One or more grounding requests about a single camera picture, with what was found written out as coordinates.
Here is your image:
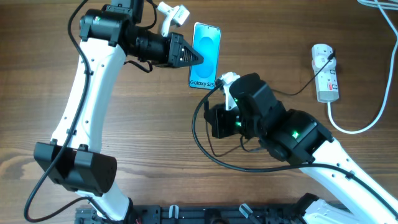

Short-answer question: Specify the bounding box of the black USB charging cable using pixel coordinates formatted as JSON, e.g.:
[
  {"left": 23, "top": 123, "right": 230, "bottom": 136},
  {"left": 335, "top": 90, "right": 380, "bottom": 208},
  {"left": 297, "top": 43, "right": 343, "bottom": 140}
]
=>
[{"left": 203, "top": 50, "right": 336, "bottom": 158}]

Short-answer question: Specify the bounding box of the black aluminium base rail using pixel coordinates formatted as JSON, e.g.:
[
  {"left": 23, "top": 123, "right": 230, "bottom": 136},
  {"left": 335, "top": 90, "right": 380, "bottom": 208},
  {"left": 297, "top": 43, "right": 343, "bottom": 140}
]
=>
[{"left": 74, "top": 203, "right": 312, "bottom": 224}]

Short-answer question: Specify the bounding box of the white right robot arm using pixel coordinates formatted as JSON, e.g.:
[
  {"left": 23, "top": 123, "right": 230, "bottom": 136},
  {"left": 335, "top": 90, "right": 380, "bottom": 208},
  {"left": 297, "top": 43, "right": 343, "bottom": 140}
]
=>
[{"left": 204, "top": 72, "right": 397, "bottom": 223}]

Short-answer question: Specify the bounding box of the white power strip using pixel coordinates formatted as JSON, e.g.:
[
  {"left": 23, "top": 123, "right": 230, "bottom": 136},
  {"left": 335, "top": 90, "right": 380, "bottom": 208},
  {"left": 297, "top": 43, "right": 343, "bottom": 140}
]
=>
[{"left": 312, "top": 44, "right": 340, "bottom": 103}]

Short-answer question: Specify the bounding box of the white cables top corner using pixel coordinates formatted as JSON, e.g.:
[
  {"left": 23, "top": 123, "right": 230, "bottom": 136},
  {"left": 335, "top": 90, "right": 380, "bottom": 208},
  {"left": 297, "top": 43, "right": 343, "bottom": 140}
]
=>
[{"left": 356, "top": 0, "right": 398, "bottom": 11}]

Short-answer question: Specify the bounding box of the white power strip cord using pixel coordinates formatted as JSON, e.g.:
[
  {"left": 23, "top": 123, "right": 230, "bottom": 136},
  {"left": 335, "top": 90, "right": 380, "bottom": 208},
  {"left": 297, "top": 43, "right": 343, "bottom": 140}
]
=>
[{"left": 326, "top": 0, "right": 398, "bottom": 135}]

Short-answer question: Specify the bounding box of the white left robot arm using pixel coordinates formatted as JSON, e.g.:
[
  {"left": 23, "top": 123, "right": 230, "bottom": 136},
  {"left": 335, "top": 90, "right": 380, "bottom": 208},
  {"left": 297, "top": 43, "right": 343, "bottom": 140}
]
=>
[{"left": 34, "top": 1, "right": 203, "bottom": 223}]

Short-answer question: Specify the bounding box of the Galaxy S25 smartphone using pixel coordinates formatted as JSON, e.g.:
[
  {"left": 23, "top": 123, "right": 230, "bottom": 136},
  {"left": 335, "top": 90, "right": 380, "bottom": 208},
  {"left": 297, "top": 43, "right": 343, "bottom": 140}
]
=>
[{"left": 188, "top": 22, "right": 221, "bottom": 90}]

